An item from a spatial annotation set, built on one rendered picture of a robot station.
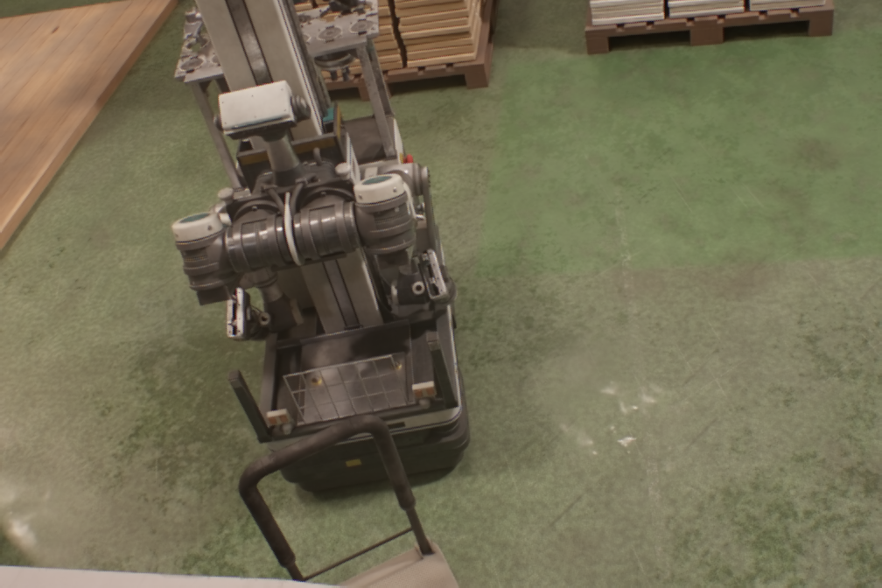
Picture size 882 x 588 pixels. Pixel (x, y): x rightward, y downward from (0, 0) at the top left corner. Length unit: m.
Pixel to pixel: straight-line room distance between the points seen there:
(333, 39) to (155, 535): 1.59
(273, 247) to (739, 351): 1.55
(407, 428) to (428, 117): 2.04
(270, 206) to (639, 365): 1.33
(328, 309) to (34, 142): 2.78
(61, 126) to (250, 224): 3.07
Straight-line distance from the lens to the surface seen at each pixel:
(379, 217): 2.25
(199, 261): 2.35
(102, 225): 4.49
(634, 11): 4.57
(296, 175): 2.40
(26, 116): 5.60
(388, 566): 2.53
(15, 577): 0.78
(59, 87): 5.76
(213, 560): 2.97
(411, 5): 4.40
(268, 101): 2.22
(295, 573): 2.39
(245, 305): 2.75
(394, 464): 2.20
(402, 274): 2.78
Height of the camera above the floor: 2.30
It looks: 40 degrees down
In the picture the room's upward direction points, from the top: 15 degrees counter-clockwise
